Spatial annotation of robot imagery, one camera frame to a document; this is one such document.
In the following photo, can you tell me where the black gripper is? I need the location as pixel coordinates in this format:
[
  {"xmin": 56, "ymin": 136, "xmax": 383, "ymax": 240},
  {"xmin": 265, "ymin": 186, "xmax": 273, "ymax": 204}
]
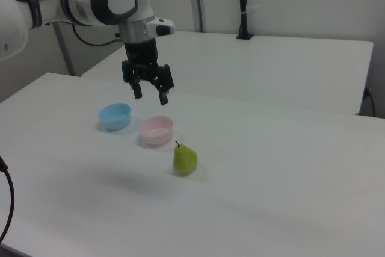
[{"xmin": 121, "ymin": 38, "xmax": 175, "ymax": 107}]

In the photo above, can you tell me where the light blue plastic bowl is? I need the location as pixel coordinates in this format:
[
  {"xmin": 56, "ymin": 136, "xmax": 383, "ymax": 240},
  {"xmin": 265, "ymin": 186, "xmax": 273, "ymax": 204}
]
[{"xmin": 98, "ymin": 102, "xmax": 132, "ymax": 132}]

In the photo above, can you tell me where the dark cable with connector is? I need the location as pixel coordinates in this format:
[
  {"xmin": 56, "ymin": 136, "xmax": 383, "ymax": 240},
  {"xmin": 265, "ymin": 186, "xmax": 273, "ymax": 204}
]
[{"xmin": 0, "ymin": 155, "xmax": 15, "ymax": 243}]

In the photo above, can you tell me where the pink plastic bowl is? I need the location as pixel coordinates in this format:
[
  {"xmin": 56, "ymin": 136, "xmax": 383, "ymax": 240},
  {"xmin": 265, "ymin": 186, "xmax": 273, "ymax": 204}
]
[{"xmin": 140, "ymin": 115, "xmax": 174, "ymax": 146}]

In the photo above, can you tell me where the black cable at table side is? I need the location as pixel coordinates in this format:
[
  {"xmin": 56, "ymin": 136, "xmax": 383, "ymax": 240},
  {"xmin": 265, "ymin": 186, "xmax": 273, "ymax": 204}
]
[{"xmin": 364, "ymin": 87, "xmax": 376, "ymax": 117}]

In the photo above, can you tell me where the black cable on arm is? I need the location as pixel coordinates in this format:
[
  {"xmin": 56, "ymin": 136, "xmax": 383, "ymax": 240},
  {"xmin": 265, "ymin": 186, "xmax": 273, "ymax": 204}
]
[{"xmin": 71, "ymin": 23, "xmax": 125, "ymax": 47}]

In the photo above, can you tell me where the black camera stand pole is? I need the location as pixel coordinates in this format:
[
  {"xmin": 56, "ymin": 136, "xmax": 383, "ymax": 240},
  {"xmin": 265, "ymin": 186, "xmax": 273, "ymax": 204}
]
[{"xmin": 235, "ymin": 0, "xmax": 254, "ymax": 40}]

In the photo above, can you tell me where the white rear table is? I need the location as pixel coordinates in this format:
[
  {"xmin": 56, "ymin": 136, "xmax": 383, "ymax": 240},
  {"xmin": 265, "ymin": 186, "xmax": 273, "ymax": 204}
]
[{"xmin": 81, "ymin": 30, "xmax": 374, "ymax": 116}]

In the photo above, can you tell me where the green pear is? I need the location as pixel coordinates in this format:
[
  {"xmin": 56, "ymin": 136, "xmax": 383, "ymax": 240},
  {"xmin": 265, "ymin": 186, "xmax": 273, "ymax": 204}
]
[{"xmin": 173, "ymin": 140, "xmax": 199, "ymax": 176}]

